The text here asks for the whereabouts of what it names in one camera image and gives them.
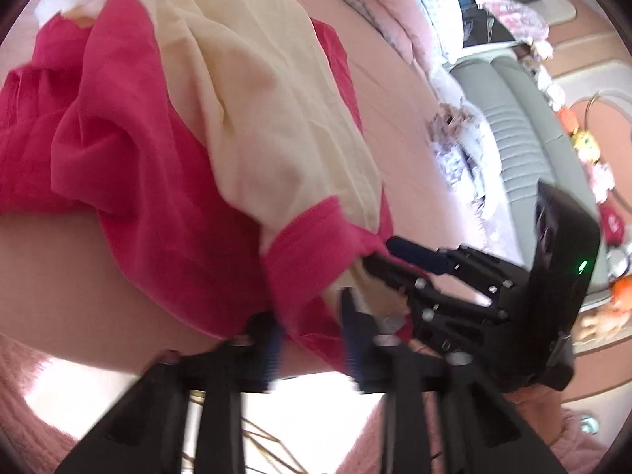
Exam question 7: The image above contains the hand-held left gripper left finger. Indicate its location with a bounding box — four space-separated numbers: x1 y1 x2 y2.
54 313 287 474

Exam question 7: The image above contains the pale waffle-textured pillow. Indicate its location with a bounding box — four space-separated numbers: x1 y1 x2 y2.
464 123 539 277

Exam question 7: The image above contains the grey padded headboard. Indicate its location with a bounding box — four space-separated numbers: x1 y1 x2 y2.
451 54 608 302

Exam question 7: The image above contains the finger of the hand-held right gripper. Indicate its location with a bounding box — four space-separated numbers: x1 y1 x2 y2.
363 252 512 357
386 236 532 308

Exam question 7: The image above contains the orange plush toy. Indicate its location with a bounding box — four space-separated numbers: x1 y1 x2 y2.
609 276 632 313
555 107 579 134

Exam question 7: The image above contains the white cat plush toy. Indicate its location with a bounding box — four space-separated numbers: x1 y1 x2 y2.
590 162 617 204

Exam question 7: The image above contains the pink printed hanging garment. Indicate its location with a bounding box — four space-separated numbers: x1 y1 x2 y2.
476 0 550 45

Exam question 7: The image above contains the pink folded quilt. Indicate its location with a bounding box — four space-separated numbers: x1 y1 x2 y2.
286 0 455 65

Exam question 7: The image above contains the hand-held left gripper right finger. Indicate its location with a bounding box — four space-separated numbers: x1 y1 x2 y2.
340 289 568 474

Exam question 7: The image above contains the cream shirt with magenta sleeves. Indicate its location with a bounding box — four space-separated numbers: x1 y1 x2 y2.
0 0 410 356

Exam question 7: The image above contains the white dog plush toy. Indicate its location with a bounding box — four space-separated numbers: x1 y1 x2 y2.
536 71 568 112

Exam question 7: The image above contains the yellow square plush toy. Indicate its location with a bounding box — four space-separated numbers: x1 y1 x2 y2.
570 129 602 160

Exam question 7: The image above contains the white cartoon print pajamas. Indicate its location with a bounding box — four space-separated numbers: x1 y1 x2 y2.
427 101 499 213

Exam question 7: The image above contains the beige doll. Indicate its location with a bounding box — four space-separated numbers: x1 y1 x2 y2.
580 310 629 342

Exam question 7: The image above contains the white and purple plush toy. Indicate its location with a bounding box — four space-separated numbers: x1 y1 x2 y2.
529 40 555 64

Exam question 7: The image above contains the gold wire frame stand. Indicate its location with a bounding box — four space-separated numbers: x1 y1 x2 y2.
188 390 307 474

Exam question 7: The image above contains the red plush toy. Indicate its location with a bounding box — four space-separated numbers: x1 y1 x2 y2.
600 206 629 244

